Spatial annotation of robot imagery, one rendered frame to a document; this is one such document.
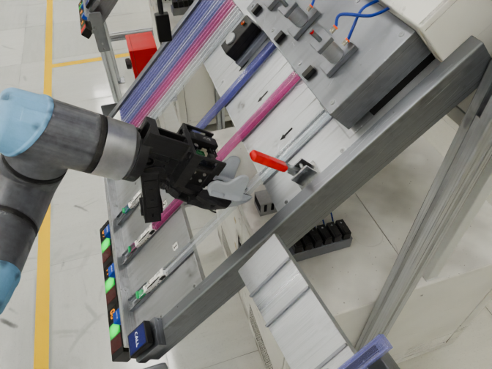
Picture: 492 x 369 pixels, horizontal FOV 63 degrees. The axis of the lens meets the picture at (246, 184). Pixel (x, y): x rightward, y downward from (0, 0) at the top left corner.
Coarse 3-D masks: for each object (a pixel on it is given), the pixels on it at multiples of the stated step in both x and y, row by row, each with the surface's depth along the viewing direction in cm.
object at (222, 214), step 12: (312, 120) 60; (324, 120) 59; (300, 132) 61; (312, 132) 60; (288, 144) 61; (300, 144) 61; (276, 156) 62; (288, 156) 62; (264, 168) 63; (252, 180) 64; (264, 180) 64; (252, 192) 65; (216, 216) 68; (204, 228) 69; (192, 240) 70; (180, 252) 71; (168, 264) 72
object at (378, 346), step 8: (376, 336) 37; (384, 336) 37; (368, 344) 37; (376, 344) 36; (384, 344) 36; (360, 352) 37; (368, 352) 37; (376, 352) 36; (384, 352) 36; (352, 360) 37; (360, 360) 37; (368, 360) 37; (376, 360) 37; (344, 368) 38; (352, 368) 37; (360, 368) 37
